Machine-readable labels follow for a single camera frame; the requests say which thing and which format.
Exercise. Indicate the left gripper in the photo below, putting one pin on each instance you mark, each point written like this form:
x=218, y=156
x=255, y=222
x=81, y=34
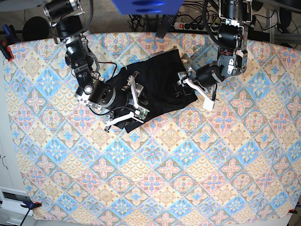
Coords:
x=200, y=79

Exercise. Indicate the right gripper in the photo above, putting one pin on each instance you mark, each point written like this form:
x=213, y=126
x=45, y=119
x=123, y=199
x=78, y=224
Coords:
x=103, y=95

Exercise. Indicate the black T-shirt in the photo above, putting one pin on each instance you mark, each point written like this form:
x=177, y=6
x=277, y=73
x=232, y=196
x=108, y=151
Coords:
x=161, y=94

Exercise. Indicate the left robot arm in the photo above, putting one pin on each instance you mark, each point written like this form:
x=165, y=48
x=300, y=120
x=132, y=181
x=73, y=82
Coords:
x=231, y=39

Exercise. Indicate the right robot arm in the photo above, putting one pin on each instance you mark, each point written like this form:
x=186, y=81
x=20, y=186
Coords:
x=64, y=16

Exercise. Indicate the patterned tablecloth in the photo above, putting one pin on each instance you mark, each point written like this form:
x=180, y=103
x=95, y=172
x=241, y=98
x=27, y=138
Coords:
x=239, y=163

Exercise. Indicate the white power strip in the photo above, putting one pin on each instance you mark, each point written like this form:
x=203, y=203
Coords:
x=185, y=26

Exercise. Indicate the black round stand base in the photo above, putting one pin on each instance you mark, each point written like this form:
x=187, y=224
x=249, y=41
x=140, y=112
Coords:
x=36, y=28

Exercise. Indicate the blue clamp top left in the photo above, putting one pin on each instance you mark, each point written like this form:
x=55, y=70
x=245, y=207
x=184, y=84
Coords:
x=4, y=45

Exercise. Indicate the blue clamp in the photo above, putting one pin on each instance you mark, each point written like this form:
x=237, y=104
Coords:
x=29, y=206
x=4, y=45

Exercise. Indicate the blue clamp bottom left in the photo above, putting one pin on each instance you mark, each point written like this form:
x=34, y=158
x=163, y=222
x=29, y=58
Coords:
x=29, y=206

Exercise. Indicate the white cabinet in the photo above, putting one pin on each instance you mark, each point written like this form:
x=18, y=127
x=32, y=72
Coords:
x=10, y=176

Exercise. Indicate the black perforated bracket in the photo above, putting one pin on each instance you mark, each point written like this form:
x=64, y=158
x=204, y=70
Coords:
x=165, y=25

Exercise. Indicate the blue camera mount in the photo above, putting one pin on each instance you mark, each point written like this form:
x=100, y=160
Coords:
x=148, y=7

